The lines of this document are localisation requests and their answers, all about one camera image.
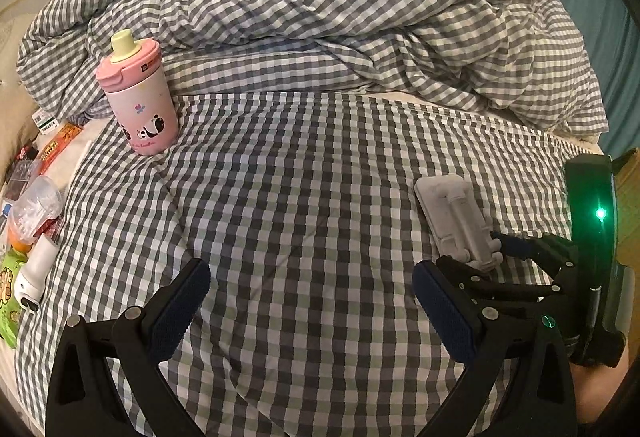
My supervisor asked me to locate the clear plastic bag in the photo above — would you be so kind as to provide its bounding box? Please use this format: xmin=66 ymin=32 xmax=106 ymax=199
xmin=10 ymin=174 xmax=63 ymax=243

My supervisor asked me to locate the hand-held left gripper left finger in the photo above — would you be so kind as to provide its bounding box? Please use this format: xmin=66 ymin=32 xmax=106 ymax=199
xmin=45 ymin=258 xmax=212 ymax=437

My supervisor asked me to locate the pink panda drinking bottle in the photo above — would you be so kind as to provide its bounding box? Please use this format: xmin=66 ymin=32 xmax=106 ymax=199
xmin=95 ymin=30 xmax=180 ymax=156

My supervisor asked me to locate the white phone stand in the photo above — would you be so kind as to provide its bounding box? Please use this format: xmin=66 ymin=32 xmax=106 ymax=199
xmin=414 ymin=174 xmax=503 ymax=274

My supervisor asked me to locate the red orange snack packet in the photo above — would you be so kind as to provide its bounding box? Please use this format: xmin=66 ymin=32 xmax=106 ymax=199
xmin=37 ymin=122 xmax=83 ymax=163

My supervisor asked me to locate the bright green snack bag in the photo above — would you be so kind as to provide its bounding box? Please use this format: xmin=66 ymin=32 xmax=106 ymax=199
xmin=0 ymin=252 xmax=26 ymax=350

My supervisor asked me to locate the grey checked duvet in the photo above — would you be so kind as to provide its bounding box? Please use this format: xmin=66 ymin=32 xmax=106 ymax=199
xmin=16 ymin=0 xmax=608 ymax=138

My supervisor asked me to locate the person's right forearm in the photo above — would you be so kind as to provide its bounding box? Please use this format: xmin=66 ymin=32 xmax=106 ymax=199
xmin=570 ymin=342 xmax=640 ymax=425

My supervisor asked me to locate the beige tufted cushion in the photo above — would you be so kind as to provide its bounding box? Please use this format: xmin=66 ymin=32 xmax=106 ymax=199
xmin=0 ymin=17 xmax=31 ymax=158

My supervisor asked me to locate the white box green label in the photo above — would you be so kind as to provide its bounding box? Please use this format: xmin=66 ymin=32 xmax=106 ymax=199
xmin=32 ymin=112 xmax=58 ymax=135

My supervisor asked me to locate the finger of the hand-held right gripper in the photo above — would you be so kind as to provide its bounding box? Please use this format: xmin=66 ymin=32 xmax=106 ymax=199
xmin=437 ymin=256 xmax=568 ymax=303
xmin=489 ymin=229 xmax=578 ymax=278

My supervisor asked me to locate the dark small packet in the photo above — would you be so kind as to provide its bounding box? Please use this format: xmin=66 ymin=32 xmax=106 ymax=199
xmin=5 ymin=144 xmax=41 ymax=198

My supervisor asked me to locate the grey checked bed sheet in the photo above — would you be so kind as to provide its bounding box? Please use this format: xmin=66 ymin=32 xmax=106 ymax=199
xmin=12 ymin=92 xmax=601 ymax=437

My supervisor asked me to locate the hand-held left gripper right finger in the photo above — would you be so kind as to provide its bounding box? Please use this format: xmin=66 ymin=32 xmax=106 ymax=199
xmin=414 ymin=261 xmax=581 ymax=437

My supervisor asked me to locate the brown cardboard box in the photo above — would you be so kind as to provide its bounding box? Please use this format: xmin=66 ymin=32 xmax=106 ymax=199
xmin=611 ymin=162 xmax=640 ymax=268

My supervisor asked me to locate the white handheld device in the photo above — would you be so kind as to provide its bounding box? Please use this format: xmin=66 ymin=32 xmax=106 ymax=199
xmin=14 ymin=237 xmax=60 ymax=315

